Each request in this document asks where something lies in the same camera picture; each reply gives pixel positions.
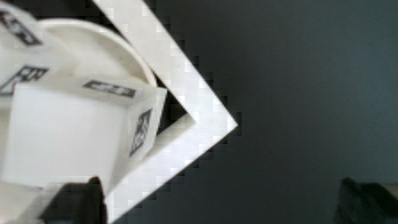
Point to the white round stool seat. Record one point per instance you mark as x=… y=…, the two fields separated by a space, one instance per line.
x=105 y=55

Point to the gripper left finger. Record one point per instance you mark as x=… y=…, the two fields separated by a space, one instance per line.
x=76 y=206

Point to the white U-shaped fence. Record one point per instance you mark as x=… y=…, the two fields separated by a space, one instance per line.
x=201 y=127

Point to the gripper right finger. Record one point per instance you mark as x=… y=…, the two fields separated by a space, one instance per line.
x=366 y=203

